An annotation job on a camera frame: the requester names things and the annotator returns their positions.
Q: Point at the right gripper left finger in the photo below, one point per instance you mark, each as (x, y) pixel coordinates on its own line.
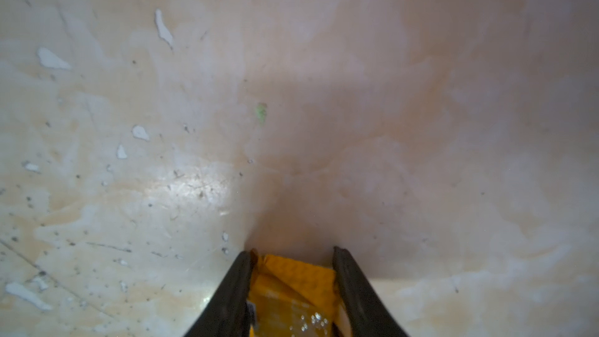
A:
(227, 313)

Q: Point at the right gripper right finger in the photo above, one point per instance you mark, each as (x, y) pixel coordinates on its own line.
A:
(367, 315)

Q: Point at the orange cookie packet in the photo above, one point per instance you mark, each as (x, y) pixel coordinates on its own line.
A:
(294, 298)

